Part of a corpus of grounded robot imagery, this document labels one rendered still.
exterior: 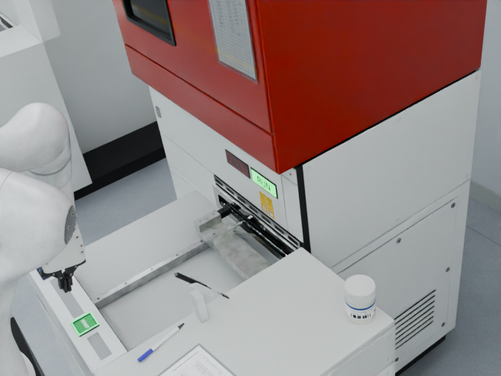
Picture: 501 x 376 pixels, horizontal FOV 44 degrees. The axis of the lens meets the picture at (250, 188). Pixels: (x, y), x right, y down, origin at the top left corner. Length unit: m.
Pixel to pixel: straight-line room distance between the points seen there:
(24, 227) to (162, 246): 1.13
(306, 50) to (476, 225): 2.00
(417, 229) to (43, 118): 1.36
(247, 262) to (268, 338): 0.37
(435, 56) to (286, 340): 0.84
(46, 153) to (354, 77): 0.82
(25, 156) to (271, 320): 0.76
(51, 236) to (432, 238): 1.49
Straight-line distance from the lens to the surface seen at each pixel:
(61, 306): 1.73
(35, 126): 1.00
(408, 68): 1.70
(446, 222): 2.18
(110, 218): 3.57
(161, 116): 2.20
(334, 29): 1.46
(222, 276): 1.86
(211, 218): 1.92
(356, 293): 1.44
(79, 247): 1.48
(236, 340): 1.50
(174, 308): 1.81
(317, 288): 1.58
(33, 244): 0.93
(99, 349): 1.59
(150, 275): 1.89
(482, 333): 2.78
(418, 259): 2.16
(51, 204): 0.92
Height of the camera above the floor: 2.11
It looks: 37 degrees down
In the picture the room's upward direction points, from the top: 9 degrees counter-clockwise
